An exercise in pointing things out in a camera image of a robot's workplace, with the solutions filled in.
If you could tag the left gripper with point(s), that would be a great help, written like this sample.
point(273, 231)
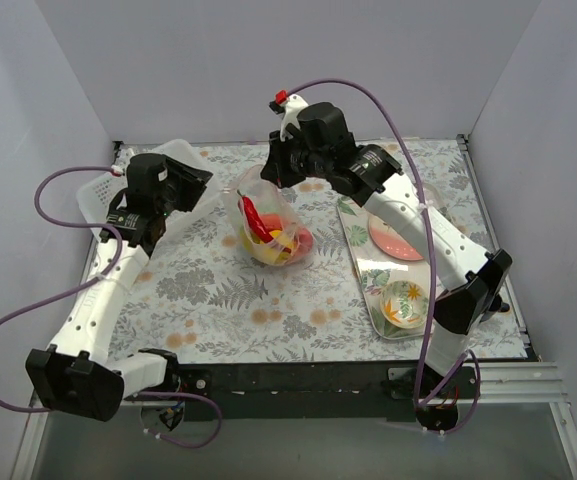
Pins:
point(191, 181)

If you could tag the floral serving tray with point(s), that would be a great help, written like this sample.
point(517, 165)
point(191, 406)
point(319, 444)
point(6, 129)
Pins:
point(376, 269)

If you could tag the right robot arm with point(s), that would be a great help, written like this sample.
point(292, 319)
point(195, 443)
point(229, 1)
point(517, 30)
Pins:
point(471, 276)

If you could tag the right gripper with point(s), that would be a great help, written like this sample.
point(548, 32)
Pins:
point(275, 163)

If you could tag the floral tablecloth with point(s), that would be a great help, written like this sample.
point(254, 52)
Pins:
point(204, 298)

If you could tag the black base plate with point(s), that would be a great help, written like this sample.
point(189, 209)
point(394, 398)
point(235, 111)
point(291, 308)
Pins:
point(321, 390)

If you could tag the pink and cream plate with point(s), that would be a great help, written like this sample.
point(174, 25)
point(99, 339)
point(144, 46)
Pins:
point(390, 242)

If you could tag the white plastic basket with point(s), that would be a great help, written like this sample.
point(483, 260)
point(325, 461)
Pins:
point(94, 197)

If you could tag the red apple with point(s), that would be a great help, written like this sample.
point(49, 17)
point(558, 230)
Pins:
point(305, 241)

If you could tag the floral bowl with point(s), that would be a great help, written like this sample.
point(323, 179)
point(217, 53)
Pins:
point(404, 304)

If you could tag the red chili pepper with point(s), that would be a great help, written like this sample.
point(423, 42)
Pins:
point(253, 219)

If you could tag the aluminium frame rail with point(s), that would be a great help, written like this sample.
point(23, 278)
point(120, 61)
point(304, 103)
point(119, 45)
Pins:
point(518, 425)

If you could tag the yellow lemon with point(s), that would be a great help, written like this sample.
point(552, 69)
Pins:
point(278, 251)

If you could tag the clear zip top bag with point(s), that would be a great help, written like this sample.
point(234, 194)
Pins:
point(266, 197)

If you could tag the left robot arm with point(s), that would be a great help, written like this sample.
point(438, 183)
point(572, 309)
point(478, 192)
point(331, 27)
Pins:
point(74, 373)

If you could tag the watermelon slice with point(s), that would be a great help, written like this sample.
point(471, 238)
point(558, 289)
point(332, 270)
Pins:
point(280, 228)

